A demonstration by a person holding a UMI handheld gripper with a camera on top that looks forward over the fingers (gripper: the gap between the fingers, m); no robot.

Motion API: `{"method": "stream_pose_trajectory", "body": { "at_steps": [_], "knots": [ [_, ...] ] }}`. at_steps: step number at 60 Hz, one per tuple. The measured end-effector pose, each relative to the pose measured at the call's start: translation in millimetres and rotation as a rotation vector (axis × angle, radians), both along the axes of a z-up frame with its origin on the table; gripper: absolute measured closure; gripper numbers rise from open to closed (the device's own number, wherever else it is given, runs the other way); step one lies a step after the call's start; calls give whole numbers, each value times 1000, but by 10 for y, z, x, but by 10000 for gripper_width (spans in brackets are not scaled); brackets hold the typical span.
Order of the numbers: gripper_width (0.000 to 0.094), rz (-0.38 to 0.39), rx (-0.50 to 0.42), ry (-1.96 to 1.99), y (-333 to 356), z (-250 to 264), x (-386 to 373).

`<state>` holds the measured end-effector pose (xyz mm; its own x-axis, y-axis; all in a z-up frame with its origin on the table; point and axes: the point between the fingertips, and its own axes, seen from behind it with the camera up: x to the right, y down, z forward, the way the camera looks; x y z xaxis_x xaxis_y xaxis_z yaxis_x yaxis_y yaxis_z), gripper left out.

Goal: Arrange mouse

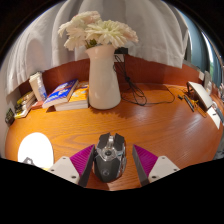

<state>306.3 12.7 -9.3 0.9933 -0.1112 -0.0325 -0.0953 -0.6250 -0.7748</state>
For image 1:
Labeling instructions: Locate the grey black computer mouse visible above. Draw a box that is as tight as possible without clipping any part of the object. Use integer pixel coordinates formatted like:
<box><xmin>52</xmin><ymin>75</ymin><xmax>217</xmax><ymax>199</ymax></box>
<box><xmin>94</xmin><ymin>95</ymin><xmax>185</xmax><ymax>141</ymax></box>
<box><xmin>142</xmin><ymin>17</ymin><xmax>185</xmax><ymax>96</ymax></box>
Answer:
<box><xmin>93</xmin><ymin>132</ymin><xmax>128</xmax><ymax>184</ymax></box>

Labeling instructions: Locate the dark green mug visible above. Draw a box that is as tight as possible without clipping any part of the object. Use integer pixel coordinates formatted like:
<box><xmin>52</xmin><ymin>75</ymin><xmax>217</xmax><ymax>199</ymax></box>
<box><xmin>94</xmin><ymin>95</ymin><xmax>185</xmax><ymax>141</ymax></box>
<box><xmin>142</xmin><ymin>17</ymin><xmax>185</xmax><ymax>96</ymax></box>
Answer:
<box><xmin>4</xmin><ymin>108</ymin><xmax>16</xmax><ymax>127</ymax></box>

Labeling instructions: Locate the clear spray bottle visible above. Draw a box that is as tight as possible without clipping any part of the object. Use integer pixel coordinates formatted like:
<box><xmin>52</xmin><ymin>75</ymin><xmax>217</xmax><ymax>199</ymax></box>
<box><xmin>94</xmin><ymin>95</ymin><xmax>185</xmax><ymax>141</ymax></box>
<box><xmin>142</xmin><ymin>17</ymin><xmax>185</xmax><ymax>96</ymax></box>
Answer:
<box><xmin>38</xmin><ymin>82</ymin><xmax>48</xmax><ymax>100</ymax></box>

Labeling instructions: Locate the black wall plug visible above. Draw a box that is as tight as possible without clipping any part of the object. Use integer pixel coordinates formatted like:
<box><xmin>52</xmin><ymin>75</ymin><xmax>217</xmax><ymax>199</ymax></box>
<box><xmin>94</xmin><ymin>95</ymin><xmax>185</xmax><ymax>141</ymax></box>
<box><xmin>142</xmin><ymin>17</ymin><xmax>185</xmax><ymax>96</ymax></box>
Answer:
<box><xmin>114</xmin><ymin>46</ymin><xmax>129</xmax><ymax>56</ymax></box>

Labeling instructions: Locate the white device on stand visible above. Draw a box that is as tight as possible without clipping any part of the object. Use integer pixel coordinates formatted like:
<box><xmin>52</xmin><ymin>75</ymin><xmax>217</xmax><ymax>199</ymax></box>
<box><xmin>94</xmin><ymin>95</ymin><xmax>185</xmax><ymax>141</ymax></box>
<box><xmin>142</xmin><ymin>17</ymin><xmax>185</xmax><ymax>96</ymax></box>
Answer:
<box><xmin>186</xmin><ymin>80</ymin><xmax>214</xmax><ymax>113</ymax></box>

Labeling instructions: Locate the white lidded tumbler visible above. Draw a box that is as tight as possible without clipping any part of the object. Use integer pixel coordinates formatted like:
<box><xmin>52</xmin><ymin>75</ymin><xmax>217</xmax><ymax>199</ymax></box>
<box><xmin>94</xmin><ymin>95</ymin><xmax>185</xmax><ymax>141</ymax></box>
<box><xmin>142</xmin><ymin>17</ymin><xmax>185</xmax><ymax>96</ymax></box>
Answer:
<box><xmin>28</xmin><ymin>71</ymin><xmax>46</xmax><ymax>102</ymax></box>

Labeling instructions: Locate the white ceramic vase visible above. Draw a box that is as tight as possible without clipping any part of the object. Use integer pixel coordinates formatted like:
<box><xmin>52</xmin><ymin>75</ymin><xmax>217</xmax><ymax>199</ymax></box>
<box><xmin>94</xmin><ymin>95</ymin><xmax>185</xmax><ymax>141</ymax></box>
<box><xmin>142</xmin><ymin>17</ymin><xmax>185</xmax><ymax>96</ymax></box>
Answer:
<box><xmin>85</xmin><ymin>44</ymin><xmax>122</xmax><ymax>111</ymax></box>

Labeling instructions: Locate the blue covered book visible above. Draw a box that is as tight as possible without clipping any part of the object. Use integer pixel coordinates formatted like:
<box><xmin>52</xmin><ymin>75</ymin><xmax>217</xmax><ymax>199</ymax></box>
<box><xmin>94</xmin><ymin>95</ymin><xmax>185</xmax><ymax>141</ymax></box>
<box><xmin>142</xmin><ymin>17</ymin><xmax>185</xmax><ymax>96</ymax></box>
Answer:
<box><xmin>42</xmin><ymin>78</ymin><xmax>80</xmax><ymax>110</ymax></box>

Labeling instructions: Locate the white flower bouquet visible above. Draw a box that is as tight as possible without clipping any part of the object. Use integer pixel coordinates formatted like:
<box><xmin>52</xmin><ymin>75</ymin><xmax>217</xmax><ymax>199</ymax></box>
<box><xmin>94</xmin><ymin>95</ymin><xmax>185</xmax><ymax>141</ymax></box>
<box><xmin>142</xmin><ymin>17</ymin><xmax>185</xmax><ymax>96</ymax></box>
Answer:
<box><xmin>57</xmin><ymin>10</ymin><xmax>139</xmax><ymax>52</ymax></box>

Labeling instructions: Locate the white curtain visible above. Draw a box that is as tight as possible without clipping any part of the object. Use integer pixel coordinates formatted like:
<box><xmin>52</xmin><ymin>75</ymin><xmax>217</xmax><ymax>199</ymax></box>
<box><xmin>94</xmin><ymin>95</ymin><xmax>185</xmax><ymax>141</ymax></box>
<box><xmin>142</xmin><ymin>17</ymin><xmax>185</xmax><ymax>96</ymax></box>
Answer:
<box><xmin>3</xmin><ymin>0</ymin><xmax>191</xmax><ymax>95</ymax></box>

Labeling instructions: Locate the white round mouse pad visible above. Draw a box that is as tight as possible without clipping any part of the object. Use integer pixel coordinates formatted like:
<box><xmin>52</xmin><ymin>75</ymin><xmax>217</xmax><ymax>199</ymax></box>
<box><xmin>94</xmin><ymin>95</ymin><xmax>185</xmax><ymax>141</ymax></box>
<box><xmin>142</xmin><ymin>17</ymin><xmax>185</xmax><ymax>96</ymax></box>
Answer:
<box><xmin>17</xmin><ymin>132</ymin><xmax>55</xmax><ymax>169</ymax></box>

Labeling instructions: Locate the red brown book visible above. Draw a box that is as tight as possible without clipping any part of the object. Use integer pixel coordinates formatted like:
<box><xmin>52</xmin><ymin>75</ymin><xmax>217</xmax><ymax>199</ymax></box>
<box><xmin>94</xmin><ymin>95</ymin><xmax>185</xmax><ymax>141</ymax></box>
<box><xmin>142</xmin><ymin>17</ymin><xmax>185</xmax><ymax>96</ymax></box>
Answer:
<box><xmin>31</xmin><ymin>100</ymin><xmax>45</xmax><ymax>110</ymax></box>

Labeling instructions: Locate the black cable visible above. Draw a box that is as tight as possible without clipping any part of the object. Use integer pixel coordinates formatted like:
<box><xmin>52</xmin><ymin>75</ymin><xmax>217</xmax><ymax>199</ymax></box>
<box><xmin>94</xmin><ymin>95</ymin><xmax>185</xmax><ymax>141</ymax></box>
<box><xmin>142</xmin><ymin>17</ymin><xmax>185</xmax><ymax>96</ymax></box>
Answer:
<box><xmin>113</xmin><ymin>54</ymin><xmax>176</xmax><ymax>107</ymax></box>

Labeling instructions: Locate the white yellow book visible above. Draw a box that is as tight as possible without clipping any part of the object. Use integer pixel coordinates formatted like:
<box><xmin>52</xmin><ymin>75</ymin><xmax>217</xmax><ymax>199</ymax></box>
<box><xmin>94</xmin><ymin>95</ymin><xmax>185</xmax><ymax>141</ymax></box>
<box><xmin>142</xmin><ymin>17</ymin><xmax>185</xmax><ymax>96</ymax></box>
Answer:
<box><xmin>13</xmin><ymin>104</ymin><xmax>37</xmax><ymax>120</ymax></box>

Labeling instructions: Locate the yellow green covered book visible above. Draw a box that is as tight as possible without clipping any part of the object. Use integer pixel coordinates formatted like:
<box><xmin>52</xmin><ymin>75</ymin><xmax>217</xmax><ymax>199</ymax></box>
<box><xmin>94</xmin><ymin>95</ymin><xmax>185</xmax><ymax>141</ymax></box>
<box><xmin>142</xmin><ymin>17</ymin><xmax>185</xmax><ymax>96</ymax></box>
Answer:
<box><xmin>15</xmin><ymin>90</ymin><xmax>35</xmax><ymax>106</ymax></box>

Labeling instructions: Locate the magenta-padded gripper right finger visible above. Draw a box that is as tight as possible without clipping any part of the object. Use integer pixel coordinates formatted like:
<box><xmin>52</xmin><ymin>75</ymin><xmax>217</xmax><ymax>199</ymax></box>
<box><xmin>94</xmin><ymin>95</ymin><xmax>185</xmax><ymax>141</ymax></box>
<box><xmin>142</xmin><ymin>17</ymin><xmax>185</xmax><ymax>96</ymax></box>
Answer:
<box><xmin>131</xmin><ymin>144</ymin><xmax>181</xmax><ymax>188</ymax></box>

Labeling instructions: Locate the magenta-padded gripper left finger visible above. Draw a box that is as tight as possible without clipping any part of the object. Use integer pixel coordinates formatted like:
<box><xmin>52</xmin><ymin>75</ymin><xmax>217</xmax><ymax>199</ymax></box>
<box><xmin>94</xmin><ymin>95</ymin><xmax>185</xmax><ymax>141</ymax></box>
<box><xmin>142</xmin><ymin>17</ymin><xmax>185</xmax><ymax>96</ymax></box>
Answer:
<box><xmin>47</xmin><ymin>144</ymin><xmax>98</xmax><ymax>188</ymax></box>

